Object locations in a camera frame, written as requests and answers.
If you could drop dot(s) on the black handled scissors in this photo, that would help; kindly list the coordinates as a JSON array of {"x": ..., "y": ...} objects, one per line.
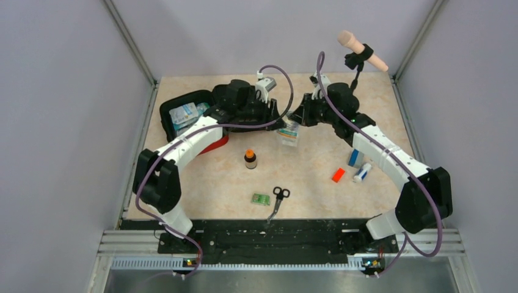
[{"x": 280, "y": 195}]

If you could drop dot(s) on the small teal pad packet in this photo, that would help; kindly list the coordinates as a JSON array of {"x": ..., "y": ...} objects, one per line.
[{"x": 202, "y": 108}]

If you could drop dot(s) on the red black medicine kit case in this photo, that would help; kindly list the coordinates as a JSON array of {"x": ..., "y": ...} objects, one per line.
[{"x": 242, "y": 103}]

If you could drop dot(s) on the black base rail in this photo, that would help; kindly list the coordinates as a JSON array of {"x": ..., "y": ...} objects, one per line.
[{"x": 281, "y": 241}]

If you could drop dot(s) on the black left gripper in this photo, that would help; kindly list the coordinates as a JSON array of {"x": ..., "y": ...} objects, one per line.
[{"x": 270, "y": 114}]

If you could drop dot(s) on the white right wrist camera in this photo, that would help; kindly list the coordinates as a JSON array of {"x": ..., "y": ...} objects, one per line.
[{"x": 320, "y": 83}]

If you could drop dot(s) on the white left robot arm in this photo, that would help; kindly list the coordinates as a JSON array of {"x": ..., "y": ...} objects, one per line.
[{"x": 157, "y": 177}]

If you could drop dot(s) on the blue grey box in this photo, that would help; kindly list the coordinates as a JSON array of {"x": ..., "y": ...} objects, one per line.
[{"x": 356, "y": 158}]

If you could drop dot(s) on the brown bottle orange cap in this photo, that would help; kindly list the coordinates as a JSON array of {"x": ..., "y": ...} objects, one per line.
[{"x": 250, "y": 159}]

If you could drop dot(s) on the beige microphone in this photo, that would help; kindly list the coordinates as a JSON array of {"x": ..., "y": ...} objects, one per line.
[{"x": 348, "y": 40}]

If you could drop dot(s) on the green wind oil box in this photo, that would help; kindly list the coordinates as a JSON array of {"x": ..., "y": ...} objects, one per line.
[{"x": 261, "y": 199}]

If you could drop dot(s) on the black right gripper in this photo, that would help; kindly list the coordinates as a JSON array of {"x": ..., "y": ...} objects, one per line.
[{"x": 302, "y": 115}]

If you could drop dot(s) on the bandage roll packet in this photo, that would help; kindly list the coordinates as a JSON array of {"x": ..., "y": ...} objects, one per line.
[{"x": 289, "y": 134}]

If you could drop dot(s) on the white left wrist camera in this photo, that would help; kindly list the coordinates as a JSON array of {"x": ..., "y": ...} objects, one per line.
[{"x": 263, "y": 86}]

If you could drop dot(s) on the white blue tube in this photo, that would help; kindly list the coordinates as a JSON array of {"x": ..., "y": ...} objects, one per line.
[{"x": 362, "y": 173}]

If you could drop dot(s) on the blue gauze packet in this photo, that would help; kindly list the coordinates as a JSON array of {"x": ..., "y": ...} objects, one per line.
[{"x": 183, "y": 115}]

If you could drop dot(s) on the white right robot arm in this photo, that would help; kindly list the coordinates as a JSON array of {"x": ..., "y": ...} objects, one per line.
[{"x": 424, "y": 191}]

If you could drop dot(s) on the orange small box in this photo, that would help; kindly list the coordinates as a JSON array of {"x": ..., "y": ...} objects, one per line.
[{"x": 337, "y": 176}]

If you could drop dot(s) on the black microphone stand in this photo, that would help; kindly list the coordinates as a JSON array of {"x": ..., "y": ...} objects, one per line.
[{"x": 357, "y": 61}]

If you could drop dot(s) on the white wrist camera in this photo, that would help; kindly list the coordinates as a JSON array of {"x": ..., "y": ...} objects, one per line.
[
  {"x": 320, "y": 83},
  {"x": 263, "y": 86}
]

